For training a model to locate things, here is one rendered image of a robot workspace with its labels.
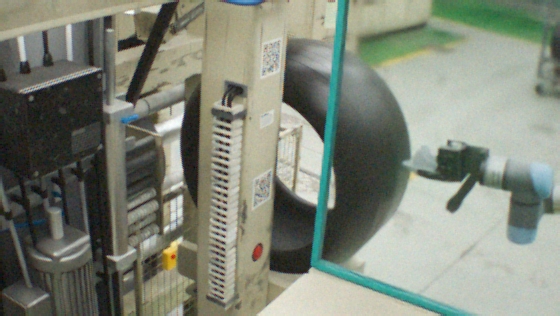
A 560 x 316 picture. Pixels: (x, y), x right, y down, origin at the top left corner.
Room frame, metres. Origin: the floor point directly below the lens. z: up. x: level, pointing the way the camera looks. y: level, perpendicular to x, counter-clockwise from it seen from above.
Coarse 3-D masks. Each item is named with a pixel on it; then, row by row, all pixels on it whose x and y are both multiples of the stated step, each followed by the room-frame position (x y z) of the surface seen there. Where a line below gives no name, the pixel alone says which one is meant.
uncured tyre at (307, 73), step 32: (288, 64) 1.48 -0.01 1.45; (320, 64) 1.49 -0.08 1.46; (192, 96) 1.61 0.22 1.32; (288, 96) 1.44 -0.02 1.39; (320, 96) 1.41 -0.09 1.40; (192, 128) 1.57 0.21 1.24; (320, 128) 1.39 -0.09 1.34; (192, 160) 1.56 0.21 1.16; (192, 192) 1.57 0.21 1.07; (288, 192) 1.76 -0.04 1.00; (288, 224) 1.70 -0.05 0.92; (288, 256) 1.42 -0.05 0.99
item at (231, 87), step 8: (224, 80) 1.28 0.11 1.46; (224, 88) 1.28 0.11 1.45; (232, 88) 1.27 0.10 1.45; (240, 88) 1.26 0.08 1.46; (224, 96) 1.25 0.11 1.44; (232, 96) 1.24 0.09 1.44; (240, 96) 1.26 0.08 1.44; (224, 104) 1.25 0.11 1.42; (216, 112) 1.24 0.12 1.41; (224, 112) 1.23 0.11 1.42; (240, 112) 1.24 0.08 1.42; (208, 296) 1.24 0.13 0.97; (224, 304) 1.22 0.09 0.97
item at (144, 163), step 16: (128, 128) 1.67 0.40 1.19; (144, 144) 1.58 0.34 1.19; (160, 144) 1.61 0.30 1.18; (128, 160) 1.67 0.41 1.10; (144, 160) 1.56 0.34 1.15; (160, 160) 1.61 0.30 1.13; (128, 176) 1.53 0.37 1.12; (144, 176) 1.58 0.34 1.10; (160, 176) 1.61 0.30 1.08; (128, 192) 1.51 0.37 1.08; (144, 192) 1.59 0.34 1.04; (160, 192) 1.61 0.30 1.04; (128, 208) 1.52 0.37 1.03; (144, 208) 1.57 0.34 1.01; (160, 208) 1.61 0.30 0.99; (128, 224) 1.51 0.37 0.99; (144, 224) 1.57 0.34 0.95; (160, 224) 1.61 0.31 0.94; (128, 240) 1.52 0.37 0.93; (144, 240) 1.56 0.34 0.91
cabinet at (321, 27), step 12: (300, 0) 6.18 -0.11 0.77; (312, 0) 6.11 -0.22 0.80; (324, 0) 6.24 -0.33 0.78; (336, 0) 6.40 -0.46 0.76; (300, 12) 6.17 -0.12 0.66; (312, 12) 6.12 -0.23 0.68; (324, 12) 6.26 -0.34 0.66; (288, 24) 6.25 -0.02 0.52; (300, 24) 6.17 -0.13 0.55; (312, 24) 6.13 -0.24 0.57; (324, 24) 6.27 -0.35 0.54; (288, 36) 6.24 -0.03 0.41; (300, 36) 6.16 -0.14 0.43; (312, 36) 6.13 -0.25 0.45; (324, 36) 6.28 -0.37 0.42
